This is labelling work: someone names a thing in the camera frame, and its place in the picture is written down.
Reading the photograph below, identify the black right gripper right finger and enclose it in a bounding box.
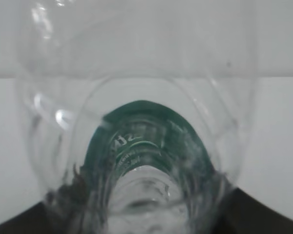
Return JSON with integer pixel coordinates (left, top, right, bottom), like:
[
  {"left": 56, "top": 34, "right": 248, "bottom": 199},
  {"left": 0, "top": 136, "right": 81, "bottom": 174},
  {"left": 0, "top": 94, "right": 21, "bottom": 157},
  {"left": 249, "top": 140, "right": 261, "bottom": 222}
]
[{"left": 224, "top": 189, "right": 293, "bottom": 234}]

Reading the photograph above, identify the clear water bottle green label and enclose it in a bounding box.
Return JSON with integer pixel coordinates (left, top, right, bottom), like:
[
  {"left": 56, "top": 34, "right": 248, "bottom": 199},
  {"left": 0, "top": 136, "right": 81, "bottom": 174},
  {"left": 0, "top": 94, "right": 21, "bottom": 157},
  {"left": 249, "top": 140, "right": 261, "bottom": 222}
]
[{"left": 16, "top": 0, "right": 257, "bottom": 234}]

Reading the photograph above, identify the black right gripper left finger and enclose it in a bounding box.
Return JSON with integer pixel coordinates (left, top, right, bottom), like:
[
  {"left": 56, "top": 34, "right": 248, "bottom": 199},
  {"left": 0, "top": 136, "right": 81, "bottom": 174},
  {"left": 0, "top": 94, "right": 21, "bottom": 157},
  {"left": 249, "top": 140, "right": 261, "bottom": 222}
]
[{"left": 0, "top": 195, "right": 54, "bottom": 234}]

